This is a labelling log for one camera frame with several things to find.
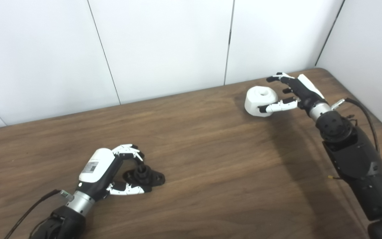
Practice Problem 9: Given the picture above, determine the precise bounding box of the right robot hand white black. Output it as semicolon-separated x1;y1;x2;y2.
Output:
258;72;328;114

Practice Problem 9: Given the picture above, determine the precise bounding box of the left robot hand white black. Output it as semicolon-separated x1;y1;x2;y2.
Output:
76;144;152;201

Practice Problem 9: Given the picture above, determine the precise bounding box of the round white plastic piece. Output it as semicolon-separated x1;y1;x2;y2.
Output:
244;86;279;117

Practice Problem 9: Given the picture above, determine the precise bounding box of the black plastic holder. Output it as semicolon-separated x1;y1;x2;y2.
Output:
124;165;165;186

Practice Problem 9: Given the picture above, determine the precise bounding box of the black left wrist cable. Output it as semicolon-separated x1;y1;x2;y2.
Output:
4;189;74;239

